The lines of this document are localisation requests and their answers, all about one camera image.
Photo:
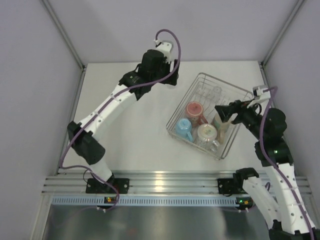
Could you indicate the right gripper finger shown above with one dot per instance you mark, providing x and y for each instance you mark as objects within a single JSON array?
[
  {"x": 225, "y": 112},
  {"x": 240, "y": 104}
]

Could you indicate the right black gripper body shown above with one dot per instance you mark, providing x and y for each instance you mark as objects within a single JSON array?
[{"x": 248, "y": 116}]

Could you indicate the cream coral pattern mug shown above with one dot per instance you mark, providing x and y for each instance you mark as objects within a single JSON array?
[{"x": 221, "y": 127}]

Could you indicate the clear glass cup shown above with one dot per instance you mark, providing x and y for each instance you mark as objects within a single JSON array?
[{"x": 216, "y": 93}]

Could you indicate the orange interior white mug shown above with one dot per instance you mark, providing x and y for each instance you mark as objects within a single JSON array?
[{"x": 206, "y": 138}]

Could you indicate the pink patterned mug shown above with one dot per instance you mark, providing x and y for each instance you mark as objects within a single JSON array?
[{"x": 194, "y": 112}]

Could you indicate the light blue mug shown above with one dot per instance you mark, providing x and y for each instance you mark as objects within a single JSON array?
[{"x": 183, "y": 129}]

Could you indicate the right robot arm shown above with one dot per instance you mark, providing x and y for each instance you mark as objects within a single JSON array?
[{"x": 284, "y": 212}]

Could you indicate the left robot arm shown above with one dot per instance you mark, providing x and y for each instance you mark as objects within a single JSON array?
[{"x": 85, "y": 135}]

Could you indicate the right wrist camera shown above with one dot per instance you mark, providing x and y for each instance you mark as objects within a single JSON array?
[{"x": 261, "y": 92}]

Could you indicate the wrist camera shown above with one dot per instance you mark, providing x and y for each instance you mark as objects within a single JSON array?
[
  {"x": 165, "y": 47},
  {"x": 261, "y": 92}
]

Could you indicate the wire dish rack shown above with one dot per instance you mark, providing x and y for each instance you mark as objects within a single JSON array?
[{"x": 200, "y": 91}]

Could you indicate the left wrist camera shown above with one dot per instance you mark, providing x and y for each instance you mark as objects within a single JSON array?
[{"x": 165, "y": 47}]

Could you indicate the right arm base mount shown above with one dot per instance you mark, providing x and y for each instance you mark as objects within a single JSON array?
[{"x": 227, "y": 187}]

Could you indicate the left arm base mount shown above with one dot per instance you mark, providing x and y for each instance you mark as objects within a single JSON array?
[{"x": 93, "y": 186}]

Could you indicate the aluminium mounting rail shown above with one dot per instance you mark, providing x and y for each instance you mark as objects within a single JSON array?
[{"x": 203, "y": 183}]

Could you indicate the perforated cable duct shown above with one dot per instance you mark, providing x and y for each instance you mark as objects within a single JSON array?
[{"x": 162, "y": 201}]

